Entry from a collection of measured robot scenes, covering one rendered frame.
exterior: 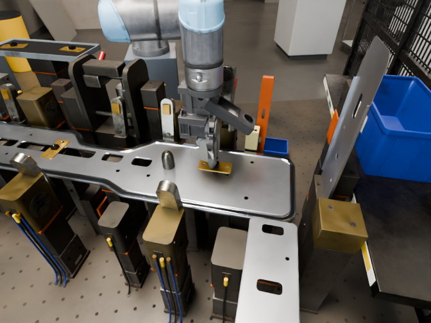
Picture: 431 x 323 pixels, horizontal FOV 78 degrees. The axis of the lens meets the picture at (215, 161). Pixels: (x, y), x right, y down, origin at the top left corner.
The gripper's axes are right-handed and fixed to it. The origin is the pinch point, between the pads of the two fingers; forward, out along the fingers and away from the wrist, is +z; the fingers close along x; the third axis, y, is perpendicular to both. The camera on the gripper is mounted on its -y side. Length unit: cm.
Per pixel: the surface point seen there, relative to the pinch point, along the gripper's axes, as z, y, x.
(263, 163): 4.0, -11.7, -6.2
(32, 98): -5, 61, -13
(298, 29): 60, -40, -376
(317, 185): 4.1, -25.3, -0.9
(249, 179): 4.0, -8.9, 0.6
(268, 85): -14.0, -10.4, -15.0
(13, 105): -1, 70, -13
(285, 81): 105, -30, -297
